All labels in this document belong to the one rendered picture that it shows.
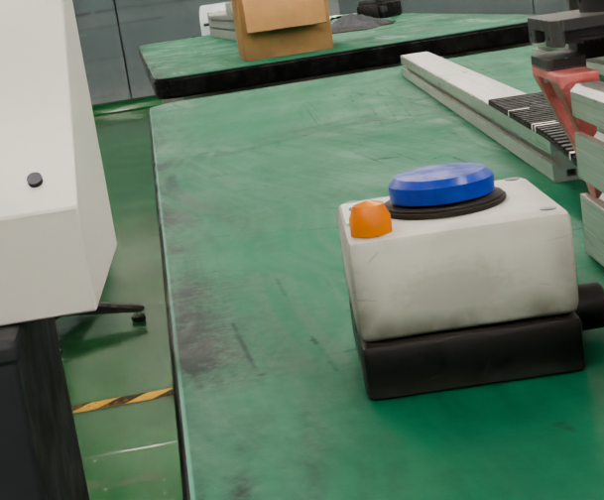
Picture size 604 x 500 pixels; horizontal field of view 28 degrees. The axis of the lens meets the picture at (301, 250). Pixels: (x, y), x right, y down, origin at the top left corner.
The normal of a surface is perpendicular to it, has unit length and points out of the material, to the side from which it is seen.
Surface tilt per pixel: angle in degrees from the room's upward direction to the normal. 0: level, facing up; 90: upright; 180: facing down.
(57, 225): 90
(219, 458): 0
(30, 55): 42
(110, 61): 90
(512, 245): 90
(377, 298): 90
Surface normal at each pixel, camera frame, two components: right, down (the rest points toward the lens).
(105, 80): 0.13, 0.20
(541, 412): -0.14, -0.97
